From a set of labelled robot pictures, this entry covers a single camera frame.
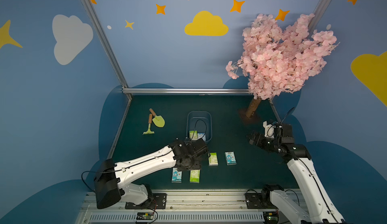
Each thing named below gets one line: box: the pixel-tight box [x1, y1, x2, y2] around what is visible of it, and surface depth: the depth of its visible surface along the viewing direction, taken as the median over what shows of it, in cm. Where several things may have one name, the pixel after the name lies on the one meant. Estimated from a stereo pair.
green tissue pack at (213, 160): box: [208, 152, 219, 166], surface depth 88 cm
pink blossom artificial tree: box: [225, 13, 341, 118], surface depth 70 cm
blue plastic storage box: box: [185, 110, 213, 143], surface depth 105 cm
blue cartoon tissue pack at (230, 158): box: [224, 151, 237, 166], surface depth 89 cm
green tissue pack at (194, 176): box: [189, 169, 201, 184], surface depth 82 cm
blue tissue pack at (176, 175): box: [171, 167, 183, 184], surface depth 82 cm
